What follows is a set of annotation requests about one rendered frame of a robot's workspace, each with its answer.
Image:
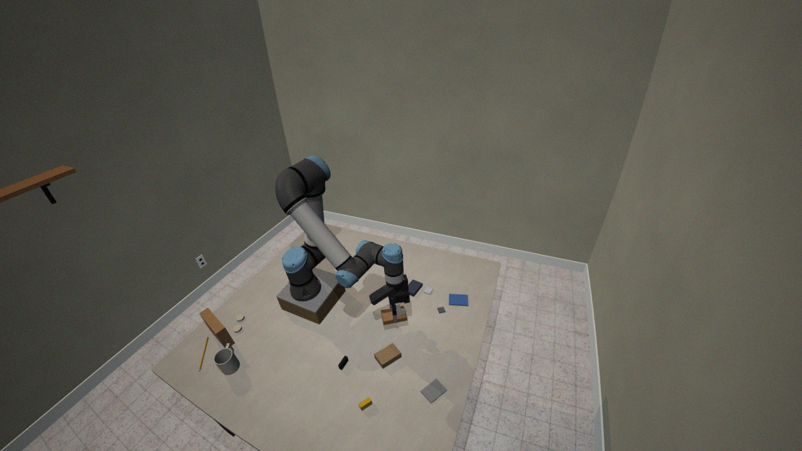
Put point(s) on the grey mug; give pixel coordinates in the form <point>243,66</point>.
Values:
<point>222,356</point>

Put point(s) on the brown wooden ball-in-hole puzzle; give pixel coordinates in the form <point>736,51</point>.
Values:
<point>387,316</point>

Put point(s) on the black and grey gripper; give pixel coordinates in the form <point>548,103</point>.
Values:
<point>400,296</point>

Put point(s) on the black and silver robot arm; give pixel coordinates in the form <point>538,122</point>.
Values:
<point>299,191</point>

